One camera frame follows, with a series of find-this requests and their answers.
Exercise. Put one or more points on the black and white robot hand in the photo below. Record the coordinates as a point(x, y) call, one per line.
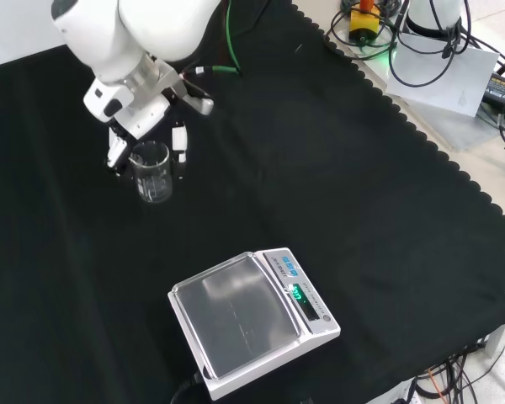
point(145, 115)

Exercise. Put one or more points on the clear glass beaker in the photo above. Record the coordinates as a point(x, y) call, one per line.
point(152, 174)

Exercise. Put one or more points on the white electronic balance steel pan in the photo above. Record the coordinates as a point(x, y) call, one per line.
point(252, 320)

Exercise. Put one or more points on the black scalloped table cloth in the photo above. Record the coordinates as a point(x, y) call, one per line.
point(219, 202)

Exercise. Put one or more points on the yellow emergency stop button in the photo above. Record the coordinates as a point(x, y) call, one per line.
point(364, 21)

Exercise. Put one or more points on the pale board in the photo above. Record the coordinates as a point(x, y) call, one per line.
point(442, 78)

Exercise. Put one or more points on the black power adapter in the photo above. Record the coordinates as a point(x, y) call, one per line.
point(501, 90)

